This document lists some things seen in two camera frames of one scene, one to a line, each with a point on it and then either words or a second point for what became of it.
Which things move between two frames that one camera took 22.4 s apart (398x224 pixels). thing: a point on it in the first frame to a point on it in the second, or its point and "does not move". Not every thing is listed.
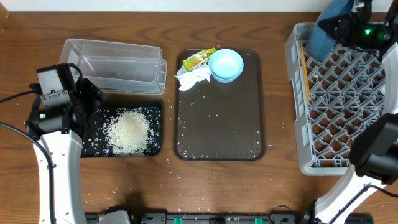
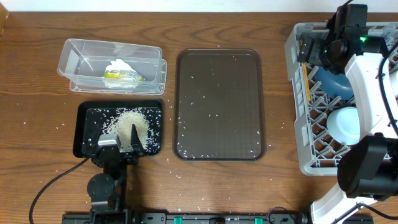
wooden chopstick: [308, 91] does not move
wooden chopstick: [305, 73] does not move
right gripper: [346, 28] to [317, 47]
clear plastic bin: [117, 68] does not move
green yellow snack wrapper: [198, 59] to [123, 74]
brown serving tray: [217, 121] does not move
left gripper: [92, 103] to [129, 161]
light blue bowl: [226, 65] to [343, 125]
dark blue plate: [320, 43] to [334, 84]
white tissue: [188, 78] to [119, 65]
